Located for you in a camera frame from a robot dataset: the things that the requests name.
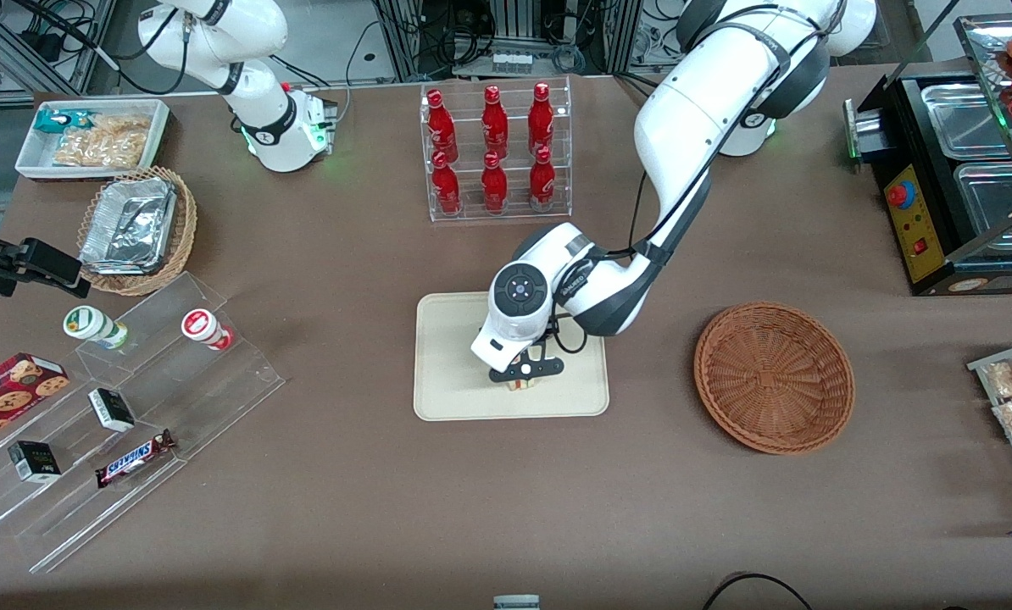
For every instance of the small black carton box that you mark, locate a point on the small black carton box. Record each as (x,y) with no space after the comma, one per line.
(112,410)
(34,462)

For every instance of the clear acrylic tiered shelf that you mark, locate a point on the clear acrylic tiered shelf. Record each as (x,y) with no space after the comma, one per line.
(175,398)

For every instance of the Snickers chocolate bar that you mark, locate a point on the Snickers chocolate bar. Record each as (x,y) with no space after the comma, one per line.
(136,458)

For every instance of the steel food pan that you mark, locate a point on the steel food pan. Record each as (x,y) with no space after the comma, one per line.
(964,119)
(993,203)

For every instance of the stack of foil containers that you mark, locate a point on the stack of foil containers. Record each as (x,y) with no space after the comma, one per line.
(129,224)

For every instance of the brown round wicker basket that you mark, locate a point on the brown round wicker basket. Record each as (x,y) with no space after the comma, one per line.
(773,377)

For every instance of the red soda bottle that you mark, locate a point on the red soda bottle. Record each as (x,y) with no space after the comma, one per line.
(495,120)
(494,182)
(445,185)
(541,117)
(441,125)
(542,180)

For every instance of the red emergency stop button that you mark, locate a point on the red emergency stop button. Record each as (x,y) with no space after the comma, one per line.
(901,195)

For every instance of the sandwich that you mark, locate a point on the sandwich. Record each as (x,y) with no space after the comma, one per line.
(525,385)

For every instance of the clear bag of crisps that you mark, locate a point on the clear bag of crisps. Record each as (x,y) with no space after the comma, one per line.
(103,144)

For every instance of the light wicker basket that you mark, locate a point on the light wicker basket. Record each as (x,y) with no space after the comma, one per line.
(180,229)

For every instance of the white rectangular plastic bin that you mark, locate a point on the white rectangular plastic bin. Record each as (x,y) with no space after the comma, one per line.
(27,161)

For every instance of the green sunflower yogurt cup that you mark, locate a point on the green sunflower yogurt cup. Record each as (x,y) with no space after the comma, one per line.
(91,324)

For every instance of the black food warmer machine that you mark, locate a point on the black food warmer machine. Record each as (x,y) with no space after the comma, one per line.
(921,246)

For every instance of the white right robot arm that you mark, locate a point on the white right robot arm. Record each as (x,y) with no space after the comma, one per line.
(260,102)

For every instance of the grey tray of snack bags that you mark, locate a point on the grey tray of snack bags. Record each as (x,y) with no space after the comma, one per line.
(981,366)

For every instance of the green snack packet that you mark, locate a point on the green snack packet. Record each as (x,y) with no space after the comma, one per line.
(58,120)

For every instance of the red chocolate chip cookie box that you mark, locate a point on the red chocolate chip cookie box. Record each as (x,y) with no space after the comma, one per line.
(10,394)

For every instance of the beige plastic tray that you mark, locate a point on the beige plastic tray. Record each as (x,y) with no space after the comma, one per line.
(455,373)

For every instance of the clear acrylic bottle rack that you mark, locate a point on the clear acrylic bottle rack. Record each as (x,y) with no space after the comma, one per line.
(472,212)

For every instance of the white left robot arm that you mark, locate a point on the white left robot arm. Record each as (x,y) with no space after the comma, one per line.
(701,110)

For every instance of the red strawberry yogurt cup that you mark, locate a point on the red strawberry yogurt cup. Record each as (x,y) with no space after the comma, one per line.
(203,327)

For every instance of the grey power strip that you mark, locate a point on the grey power strip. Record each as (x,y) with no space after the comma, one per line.
(510,62)

